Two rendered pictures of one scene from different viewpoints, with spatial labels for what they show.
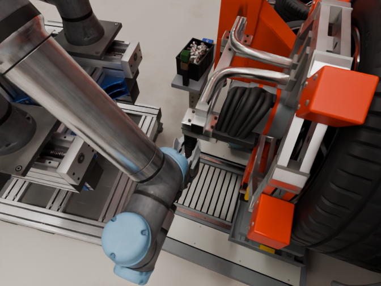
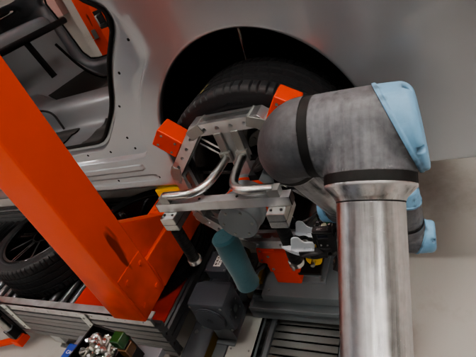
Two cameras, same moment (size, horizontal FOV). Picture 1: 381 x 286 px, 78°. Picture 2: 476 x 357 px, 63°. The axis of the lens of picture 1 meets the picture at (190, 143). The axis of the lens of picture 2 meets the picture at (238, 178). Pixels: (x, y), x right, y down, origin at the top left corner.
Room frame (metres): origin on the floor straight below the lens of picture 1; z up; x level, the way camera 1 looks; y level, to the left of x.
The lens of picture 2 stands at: (0.23, 0.76, 1.56)
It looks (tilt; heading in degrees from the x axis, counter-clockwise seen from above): 32 degrees down; 283
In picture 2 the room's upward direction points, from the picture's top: 24 degrees counter-clockwise
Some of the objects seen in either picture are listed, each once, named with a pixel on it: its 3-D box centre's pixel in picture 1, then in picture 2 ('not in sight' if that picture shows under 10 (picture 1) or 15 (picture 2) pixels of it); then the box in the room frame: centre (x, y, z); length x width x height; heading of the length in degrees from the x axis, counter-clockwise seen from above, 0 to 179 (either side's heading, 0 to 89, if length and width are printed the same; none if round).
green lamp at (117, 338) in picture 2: (185, 55); (119, 339); (0.97, 0.02, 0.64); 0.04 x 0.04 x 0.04; 70
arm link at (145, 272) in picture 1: (140, 251); (409, 235); (0.07, 0.10, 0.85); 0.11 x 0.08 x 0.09; 160
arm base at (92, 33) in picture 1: (80, 22); not in sight; (0.87, 0.42, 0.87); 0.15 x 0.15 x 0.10
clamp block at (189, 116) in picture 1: (202, 125); (281, 209); (0.34, -0.03, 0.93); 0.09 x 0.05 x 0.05; 70
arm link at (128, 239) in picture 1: (135, 231); (394, 204); (0.09, 0.10, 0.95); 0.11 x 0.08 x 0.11; 158
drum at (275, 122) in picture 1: (262, 109); (248, 200); (0.45, -0.21, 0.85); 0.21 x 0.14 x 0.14; 70
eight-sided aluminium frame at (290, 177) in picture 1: (286, 116); (254, 186); (0.43, -0.28, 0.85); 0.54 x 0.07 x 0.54; 160
